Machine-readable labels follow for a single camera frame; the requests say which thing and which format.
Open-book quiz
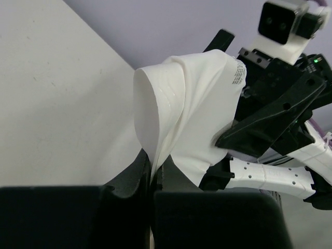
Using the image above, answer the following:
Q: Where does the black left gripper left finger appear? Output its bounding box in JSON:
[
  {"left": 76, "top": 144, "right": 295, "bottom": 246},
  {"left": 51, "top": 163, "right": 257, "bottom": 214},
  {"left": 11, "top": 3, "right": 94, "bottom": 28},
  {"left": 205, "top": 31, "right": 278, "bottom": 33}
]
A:
[{"left": 1, "top": 151, "right": 150, "bottom": 248}]

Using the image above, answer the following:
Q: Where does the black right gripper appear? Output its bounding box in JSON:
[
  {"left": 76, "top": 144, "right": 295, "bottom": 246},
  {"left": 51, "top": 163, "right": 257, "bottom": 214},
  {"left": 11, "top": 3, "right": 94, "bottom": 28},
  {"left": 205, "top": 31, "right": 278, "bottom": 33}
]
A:
[{"left": 203, "top": 29, "right": 331, "bottom": 158}]

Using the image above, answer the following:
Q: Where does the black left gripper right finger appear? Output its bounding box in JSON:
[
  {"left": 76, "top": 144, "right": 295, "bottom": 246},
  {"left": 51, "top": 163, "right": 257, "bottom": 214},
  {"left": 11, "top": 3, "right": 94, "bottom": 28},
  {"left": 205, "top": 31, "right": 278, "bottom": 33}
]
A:
[{"left": 151, "top": 157, "right": 293, "bottom": 248}]

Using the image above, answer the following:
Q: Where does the white bra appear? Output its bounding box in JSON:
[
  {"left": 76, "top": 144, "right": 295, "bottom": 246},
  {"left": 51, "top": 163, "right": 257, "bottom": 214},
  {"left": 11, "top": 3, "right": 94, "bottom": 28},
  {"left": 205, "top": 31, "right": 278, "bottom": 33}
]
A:
[{"left": 133, "top": 50, "right": 246, "bottom": 185}]

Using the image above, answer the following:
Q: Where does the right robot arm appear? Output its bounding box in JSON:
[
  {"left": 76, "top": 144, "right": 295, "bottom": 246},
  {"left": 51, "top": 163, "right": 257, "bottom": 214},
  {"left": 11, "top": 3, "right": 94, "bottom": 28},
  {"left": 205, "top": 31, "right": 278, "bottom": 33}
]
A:
[{"left": 199, "top": 48, "right": 331, "bottom": 210}]

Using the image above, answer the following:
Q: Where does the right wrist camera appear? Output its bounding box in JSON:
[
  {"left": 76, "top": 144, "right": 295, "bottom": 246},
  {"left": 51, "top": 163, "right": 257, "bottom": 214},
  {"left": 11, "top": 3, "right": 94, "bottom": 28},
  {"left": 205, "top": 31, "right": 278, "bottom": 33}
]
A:
[{"left": 249, "top": 1, "right": 331, "bottom": 65}]

